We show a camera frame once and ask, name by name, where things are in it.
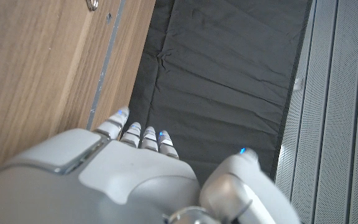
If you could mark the black curtain backdrop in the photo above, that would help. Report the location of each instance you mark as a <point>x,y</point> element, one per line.
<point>222,77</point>

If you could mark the grey binder clip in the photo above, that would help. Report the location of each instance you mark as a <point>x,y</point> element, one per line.
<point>91,8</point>

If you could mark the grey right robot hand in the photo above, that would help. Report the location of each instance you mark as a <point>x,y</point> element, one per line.
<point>104,186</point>

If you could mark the wooden table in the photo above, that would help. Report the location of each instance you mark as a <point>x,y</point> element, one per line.
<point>106,62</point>

